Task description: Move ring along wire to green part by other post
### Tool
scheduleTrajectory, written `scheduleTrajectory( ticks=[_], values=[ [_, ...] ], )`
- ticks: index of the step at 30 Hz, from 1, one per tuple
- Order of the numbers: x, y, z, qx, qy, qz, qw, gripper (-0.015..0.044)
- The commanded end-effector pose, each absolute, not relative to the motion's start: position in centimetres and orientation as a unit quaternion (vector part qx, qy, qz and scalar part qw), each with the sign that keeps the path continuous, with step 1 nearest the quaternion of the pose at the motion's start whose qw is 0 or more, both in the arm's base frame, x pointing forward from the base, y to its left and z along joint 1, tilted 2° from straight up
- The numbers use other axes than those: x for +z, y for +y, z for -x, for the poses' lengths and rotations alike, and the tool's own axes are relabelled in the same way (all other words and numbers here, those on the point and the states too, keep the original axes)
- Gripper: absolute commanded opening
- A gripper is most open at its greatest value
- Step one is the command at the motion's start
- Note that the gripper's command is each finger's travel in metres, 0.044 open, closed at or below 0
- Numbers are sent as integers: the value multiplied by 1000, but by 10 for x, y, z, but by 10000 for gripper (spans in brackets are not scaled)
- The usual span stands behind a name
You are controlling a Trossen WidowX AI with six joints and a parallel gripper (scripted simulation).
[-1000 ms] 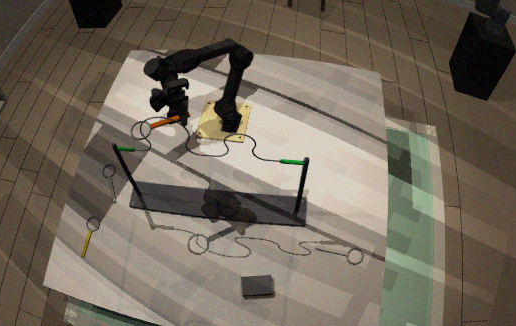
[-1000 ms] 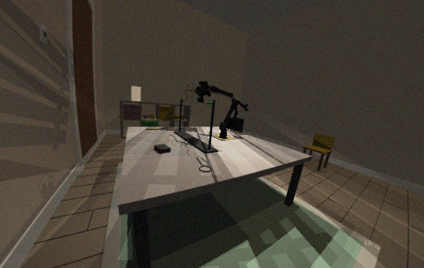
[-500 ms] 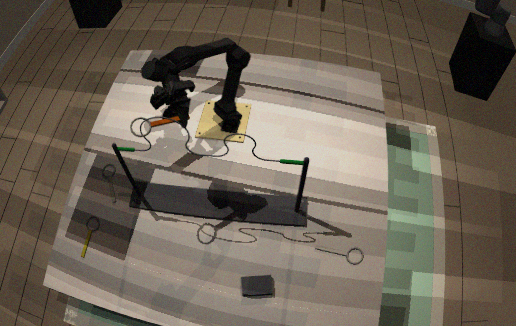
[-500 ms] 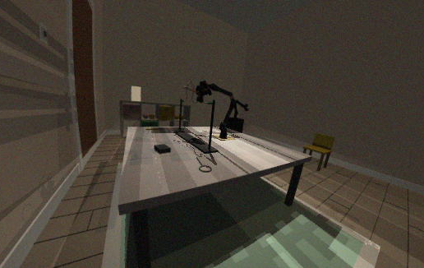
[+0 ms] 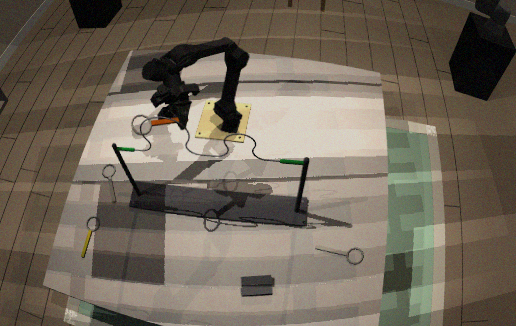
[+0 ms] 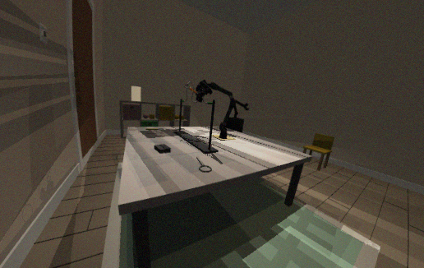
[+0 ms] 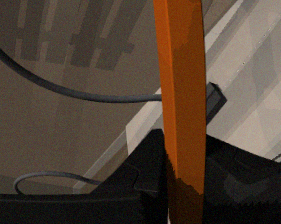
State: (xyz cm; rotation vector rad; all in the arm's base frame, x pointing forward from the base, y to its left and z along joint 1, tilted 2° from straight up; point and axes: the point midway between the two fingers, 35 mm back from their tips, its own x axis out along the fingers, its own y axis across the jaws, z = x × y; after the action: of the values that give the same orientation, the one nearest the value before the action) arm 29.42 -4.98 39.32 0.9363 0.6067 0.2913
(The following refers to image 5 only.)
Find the orange handle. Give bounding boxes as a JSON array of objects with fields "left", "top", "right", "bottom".
[{"left": 131, "top": 115, "right": 180, "bottom": 135}]

